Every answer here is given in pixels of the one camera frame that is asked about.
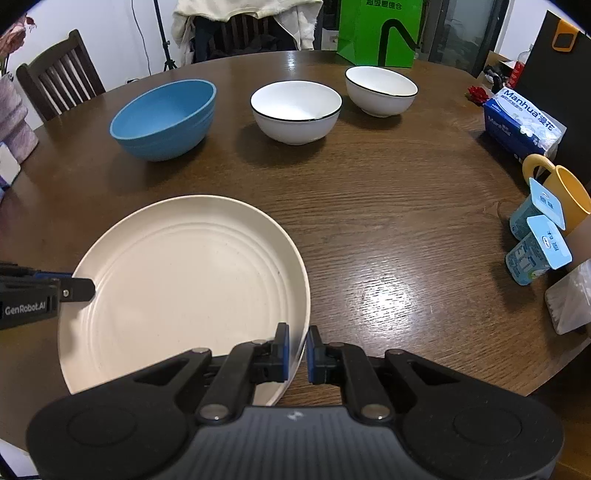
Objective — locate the small red flower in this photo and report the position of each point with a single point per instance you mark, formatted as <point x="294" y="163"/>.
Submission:
<point x="477" y="94"/>

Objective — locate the dark garment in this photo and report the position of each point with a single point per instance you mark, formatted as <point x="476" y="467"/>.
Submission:
<point x="258" y="44"/>

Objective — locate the white bowl with black rim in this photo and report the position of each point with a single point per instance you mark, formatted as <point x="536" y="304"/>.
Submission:
<point x="381" y="92"/>
<point x="295" y="115"/>

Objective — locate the glass sliding door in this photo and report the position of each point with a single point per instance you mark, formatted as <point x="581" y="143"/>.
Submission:
<point x="461" y="32"/>

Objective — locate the open cardboard box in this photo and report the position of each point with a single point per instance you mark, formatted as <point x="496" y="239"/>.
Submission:
<point x="496" y="69"/>

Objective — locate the red label bottle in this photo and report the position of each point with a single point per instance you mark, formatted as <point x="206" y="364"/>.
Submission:
<point x="521" y="69"/>

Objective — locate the yellow mug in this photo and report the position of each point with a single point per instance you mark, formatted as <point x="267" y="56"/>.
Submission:
<point x="572" y="194"/>

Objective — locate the blue yogurt cup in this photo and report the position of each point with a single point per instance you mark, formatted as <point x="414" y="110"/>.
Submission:
<point x="547" y="203"/>
<point x="547" y="240"/>

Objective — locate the dried pink roses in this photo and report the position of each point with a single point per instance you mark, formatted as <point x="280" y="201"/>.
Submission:
<point x="16" y="37"/>

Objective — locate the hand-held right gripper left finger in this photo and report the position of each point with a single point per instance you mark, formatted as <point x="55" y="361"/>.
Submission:
<point x="282" y="353"/>

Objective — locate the cream plate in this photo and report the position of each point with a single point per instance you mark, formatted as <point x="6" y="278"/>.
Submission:
<point x="184" y="277"/>

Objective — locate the dark wooden slatted chair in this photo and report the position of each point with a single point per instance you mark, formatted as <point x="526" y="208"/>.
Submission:
<point x="51" y="60"/>

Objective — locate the chair with white cloth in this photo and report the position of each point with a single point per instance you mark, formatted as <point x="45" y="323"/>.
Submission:
<point x="207" y="7"/>

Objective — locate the green paper shopping bag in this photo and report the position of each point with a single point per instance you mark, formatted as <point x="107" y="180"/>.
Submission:
<point x="369" y="32"/>

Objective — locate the pink textured vase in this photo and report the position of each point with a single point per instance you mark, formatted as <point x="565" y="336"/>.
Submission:
<point x="16" y="120"/>

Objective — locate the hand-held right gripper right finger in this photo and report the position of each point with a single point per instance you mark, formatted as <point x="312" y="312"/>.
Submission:
<point x="314" y="355"/>

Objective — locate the wooden chair with clothes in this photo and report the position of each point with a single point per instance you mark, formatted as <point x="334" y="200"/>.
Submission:
<point x="231" y="32"/>

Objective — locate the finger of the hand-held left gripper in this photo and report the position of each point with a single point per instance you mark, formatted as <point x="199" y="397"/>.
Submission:
<point x="78" y="290"/>

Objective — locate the black light stand tripod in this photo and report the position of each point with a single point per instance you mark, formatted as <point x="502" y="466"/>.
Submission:
<point x="162" y="37"/>

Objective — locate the clear plastic box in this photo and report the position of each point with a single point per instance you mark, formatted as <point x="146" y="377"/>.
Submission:
<point x="570" y="300"/>

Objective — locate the blue tissue pack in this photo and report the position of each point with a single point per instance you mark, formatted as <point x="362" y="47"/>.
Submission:
<point x="521" y="122"/>

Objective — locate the blue bowl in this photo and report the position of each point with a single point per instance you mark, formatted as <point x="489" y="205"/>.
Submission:
<point x="161" y="120"/>

